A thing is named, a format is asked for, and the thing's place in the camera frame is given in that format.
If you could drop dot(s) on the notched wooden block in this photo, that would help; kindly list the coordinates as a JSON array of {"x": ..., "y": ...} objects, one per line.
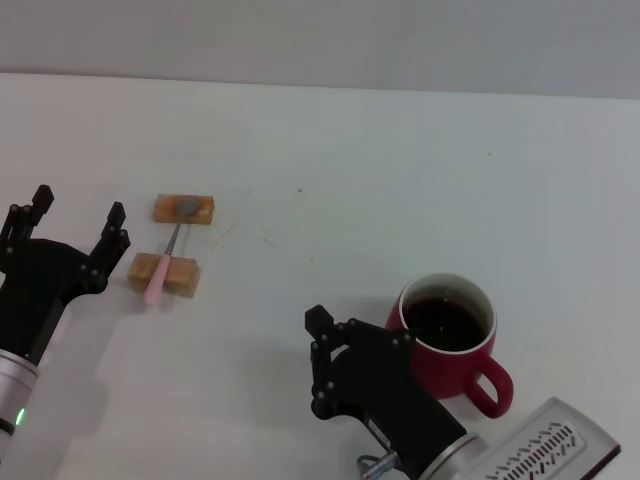
[{"x": 140, "y": 269}]

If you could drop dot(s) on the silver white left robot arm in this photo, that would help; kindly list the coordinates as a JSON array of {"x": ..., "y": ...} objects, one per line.
[{"x": 12, "y": 395}]

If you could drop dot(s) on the silver vented right wrist camera box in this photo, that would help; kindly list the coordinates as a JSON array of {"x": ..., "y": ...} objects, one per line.
[{"x": 545, "y": 440}]

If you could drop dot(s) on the red coffee cup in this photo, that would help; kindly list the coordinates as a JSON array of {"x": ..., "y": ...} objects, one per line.
[{"x": 450, "y": 370}]

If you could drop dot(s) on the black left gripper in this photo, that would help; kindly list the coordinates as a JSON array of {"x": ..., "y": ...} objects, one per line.
[{"x": 40, "y": 280}]

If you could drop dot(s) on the stained wooden block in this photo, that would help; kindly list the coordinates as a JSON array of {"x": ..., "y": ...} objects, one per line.
[{"x": 162, "y": 211}]

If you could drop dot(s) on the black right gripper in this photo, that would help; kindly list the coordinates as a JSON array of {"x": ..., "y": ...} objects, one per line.
[{"x": 380, "y": 385}]

